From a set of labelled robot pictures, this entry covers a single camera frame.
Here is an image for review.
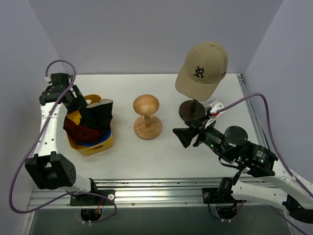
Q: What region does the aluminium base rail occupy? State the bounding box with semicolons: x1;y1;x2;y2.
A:
28;177;271;209

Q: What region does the beige baseball cap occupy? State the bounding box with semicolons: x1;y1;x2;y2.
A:
175;41;228;101

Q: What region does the dark red hat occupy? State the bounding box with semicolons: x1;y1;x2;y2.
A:
63;117;108;143

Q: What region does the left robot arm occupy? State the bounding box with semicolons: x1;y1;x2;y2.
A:
24;73;114;206

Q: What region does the black hat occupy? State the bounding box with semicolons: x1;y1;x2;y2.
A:
79;98;113;130

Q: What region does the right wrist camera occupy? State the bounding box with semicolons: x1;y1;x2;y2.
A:
206;100;224;122

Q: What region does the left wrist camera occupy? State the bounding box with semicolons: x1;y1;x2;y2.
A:
45;73;61;85

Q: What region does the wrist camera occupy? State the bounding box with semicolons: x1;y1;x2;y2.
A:
206;100;224;122
45;73;61;85

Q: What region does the light wooden hat stand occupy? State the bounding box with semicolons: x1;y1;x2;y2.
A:
133;94;162;140

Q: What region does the blue hat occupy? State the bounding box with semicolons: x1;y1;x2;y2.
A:
75;129;112;147

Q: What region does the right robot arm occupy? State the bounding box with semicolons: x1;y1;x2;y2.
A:
173;118;313;224

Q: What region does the yellow plastic basket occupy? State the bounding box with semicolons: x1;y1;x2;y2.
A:
66;94;113;156

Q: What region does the cream mannequin head stand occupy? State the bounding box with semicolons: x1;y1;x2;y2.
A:
179;92;206;121

